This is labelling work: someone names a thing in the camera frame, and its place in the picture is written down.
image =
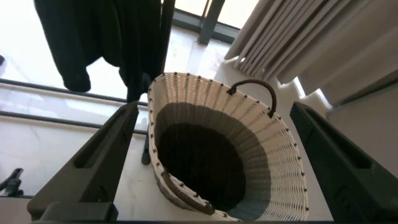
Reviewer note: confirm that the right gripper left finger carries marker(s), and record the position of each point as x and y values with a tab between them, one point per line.
93	174

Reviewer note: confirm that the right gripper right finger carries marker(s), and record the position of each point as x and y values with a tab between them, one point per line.
351	177

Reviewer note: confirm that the black garment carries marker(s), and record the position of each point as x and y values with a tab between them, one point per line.
93	31

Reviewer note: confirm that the white laundry basket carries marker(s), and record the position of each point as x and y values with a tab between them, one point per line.
280	155

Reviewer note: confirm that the grey curtain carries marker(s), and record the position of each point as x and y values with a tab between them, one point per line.
311	37

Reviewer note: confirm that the window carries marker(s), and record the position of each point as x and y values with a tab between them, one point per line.
211	21

